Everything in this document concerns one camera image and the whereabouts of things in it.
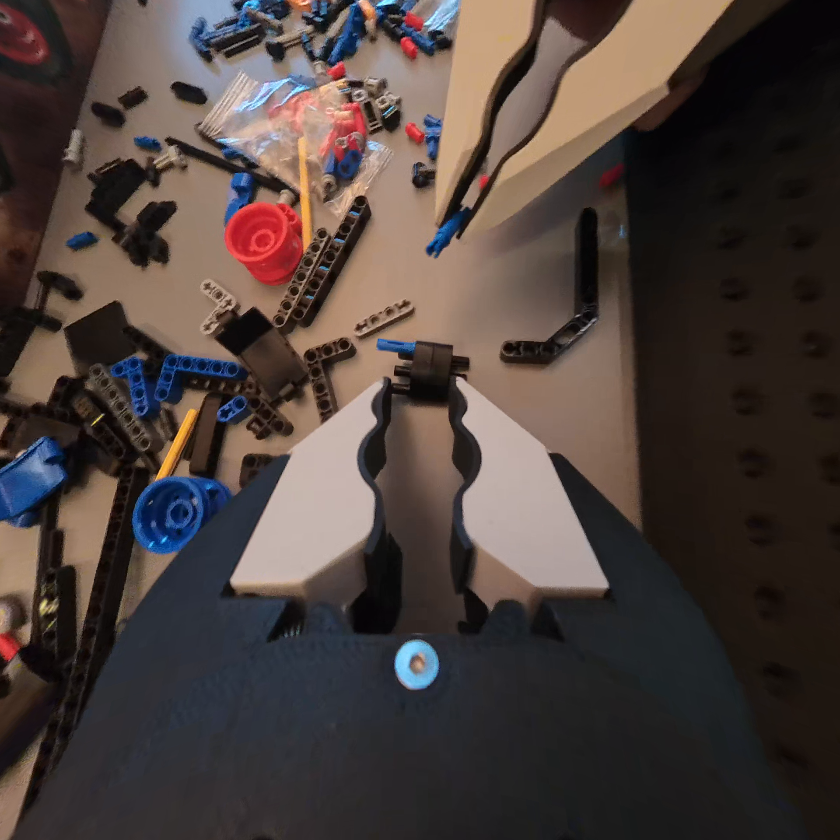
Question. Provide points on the blue bent short beam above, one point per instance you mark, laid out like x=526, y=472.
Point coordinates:
x=134, y=387

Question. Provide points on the clear plastic scrap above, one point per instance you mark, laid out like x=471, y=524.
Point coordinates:
x=615, y=224

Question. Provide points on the black connector assembly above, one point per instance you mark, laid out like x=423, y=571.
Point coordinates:
x=433, y=371

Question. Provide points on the small blue connector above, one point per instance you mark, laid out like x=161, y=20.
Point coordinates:
x=233, y=409

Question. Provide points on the red axle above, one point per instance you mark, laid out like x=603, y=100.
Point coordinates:
x=6, y=646

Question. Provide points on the red wheel rim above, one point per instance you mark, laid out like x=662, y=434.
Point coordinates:
x=262, y=246

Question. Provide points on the blue wheel rim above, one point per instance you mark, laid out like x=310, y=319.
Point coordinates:
x=170, y=515

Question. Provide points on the clear bag of small pins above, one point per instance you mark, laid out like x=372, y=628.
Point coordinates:
x=282, y=118

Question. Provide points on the black U-shaped connector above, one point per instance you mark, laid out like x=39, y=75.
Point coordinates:
x=253, y=467

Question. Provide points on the black flat clip panel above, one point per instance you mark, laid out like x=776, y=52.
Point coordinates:
x=262, y=348

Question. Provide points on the person's right hand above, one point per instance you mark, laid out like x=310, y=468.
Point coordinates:
x=669, y=108

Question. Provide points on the grey nine-hole beam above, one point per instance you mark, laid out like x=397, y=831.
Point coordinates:
x=298, y=282

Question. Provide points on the blue L-shaped beam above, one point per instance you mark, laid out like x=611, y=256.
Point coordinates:
x=197, y=365

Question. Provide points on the black seven-hole beam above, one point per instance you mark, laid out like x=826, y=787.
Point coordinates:
x=341, y=249

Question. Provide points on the blue tube connector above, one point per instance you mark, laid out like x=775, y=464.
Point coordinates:
x=240, y=197

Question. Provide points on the black angled long beam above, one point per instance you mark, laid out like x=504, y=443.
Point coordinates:
x=584, y=295

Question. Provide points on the black bent frame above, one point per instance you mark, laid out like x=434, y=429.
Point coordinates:
x=124, y=197

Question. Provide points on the black bent beam with pins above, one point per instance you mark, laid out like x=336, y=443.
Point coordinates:
x=39, y=315

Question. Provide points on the monster truck toy box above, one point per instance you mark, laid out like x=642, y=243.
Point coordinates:
x=33, y=131

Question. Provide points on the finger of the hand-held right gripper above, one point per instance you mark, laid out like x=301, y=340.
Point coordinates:
x=623, y=65
x=479, y=65

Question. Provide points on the small red pin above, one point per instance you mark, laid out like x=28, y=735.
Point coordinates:
x=611, y=175

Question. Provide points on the black double connector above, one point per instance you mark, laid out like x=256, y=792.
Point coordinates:
x=270, y=415

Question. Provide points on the silver curved pipe piece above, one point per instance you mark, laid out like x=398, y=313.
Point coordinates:
x=12, y=610

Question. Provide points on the scattered small pins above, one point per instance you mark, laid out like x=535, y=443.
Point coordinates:
x=328, y=26

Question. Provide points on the long yellow axle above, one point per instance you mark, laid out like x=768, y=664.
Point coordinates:
x=305, y=197

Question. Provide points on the long grey beam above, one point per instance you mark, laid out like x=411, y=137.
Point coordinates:
x=124, y=407

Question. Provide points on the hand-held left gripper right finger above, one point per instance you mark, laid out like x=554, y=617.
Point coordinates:
x=538, y=525

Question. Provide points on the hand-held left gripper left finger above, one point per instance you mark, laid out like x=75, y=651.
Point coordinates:
x=302, y=525

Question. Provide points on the grey desk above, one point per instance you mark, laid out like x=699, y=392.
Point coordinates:
x=492, y=295

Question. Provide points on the black curved panel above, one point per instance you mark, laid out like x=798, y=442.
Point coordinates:
x=23, y=702

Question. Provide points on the blue folded panel piece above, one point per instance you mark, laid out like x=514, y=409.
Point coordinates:
x=29, y=479

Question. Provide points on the black rectangular brick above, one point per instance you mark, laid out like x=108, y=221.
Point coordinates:
x=207, y=433

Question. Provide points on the black square panel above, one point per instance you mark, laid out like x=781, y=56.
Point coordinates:
x=98, y=338

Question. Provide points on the long thin black axle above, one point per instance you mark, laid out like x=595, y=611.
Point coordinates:
x=216, y=161

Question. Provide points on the black L-shaped beam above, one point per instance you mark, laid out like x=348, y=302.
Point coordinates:
x=321, y=374

